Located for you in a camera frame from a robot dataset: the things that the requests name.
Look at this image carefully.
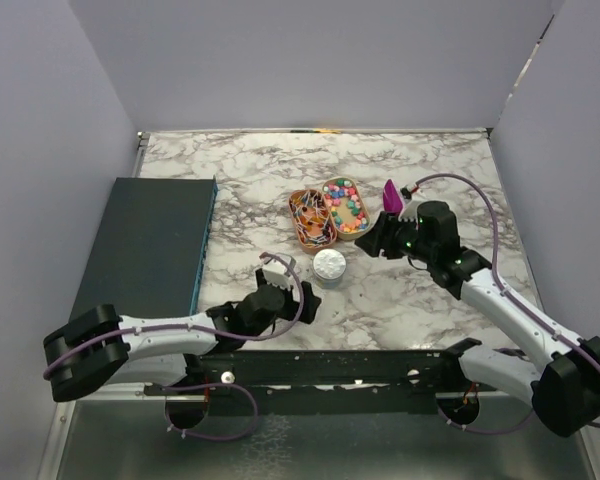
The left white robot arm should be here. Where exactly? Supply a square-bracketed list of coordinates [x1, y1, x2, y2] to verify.
[43, 268, 322, 403]

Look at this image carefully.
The clear glass jar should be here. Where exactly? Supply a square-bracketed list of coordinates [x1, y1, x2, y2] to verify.
[314, 275, 343, 289]

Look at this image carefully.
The pink tray of lollipops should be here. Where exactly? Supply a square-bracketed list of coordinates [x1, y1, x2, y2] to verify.
[287, 189, 337, 255]

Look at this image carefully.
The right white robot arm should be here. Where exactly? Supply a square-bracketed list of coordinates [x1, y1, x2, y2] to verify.
[355, 201, 600, 437]

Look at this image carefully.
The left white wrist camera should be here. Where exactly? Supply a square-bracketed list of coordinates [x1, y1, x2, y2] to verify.
[260, 253, 296, 290]

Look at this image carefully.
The tan tray of star candies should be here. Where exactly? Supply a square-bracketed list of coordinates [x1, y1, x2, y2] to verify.
[322, 176, 372, 241]

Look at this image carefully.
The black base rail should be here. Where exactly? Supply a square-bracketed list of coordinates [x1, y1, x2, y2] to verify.
[144, 350, 470, 416]

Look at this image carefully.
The dark blue box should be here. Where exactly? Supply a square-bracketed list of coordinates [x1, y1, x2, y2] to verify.
[70, 178, 218, 320]

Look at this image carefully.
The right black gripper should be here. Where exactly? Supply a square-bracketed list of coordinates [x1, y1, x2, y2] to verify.
[354, 210, 436, 264]

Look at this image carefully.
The silver jar lid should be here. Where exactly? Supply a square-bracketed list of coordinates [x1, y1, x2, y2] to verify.
[312, 249, 347, 281]

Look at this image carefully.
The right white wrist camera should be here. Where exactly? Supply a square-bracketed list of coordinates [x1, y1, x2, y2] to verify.
[399, 184, 421, 222]

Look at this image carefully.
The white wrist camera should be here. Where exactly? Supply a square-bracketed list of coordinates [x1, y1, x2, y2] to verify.
[399, 184, 421, 222]
[260, 253, 296, 290]

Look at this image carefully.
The purple plastic scoop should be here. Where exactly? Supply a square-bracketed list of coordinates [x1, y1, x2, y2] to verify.
[382, 179, 404, 215]

